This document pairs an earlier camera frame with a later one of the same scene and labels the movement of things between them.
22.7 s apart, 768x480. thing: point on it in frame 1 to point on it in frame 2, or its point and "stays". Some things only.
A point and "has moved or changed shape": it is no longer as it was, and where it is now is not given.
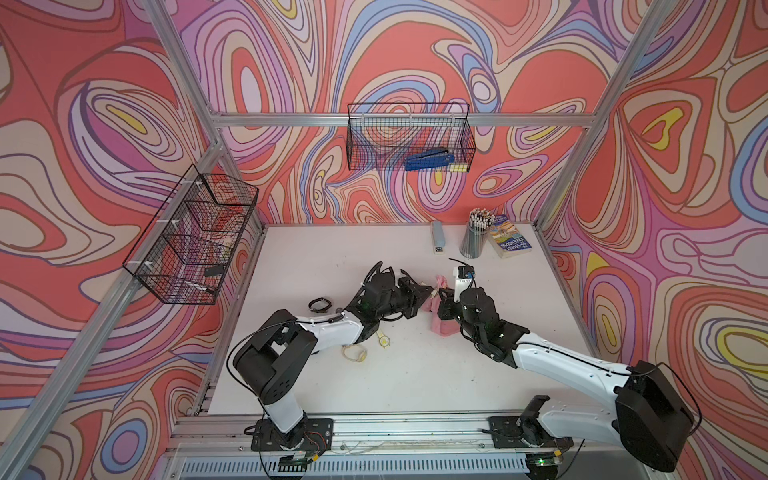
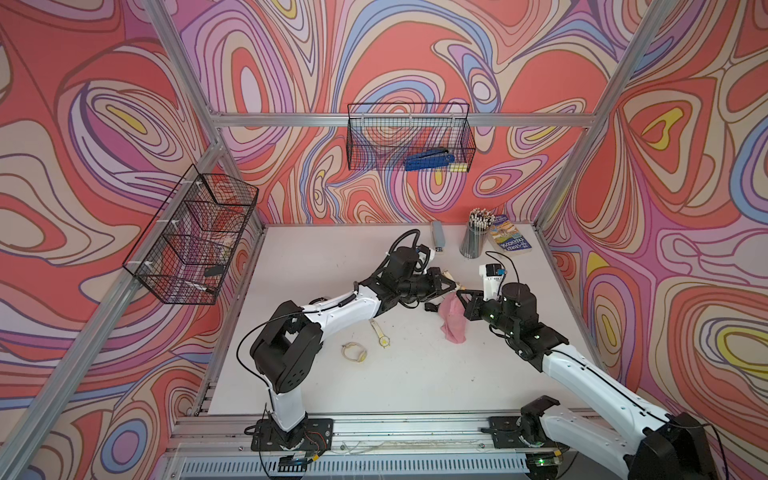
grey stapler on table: x=439 y=243 stays
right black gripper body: x=450 y=310 to x=490 y=311
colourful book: x=505 y=239 stays
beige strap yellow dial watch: x=384 y=340 stays
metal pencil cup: x=474 y=237 stays
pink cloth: x=440 y=327 has moved or changed shape
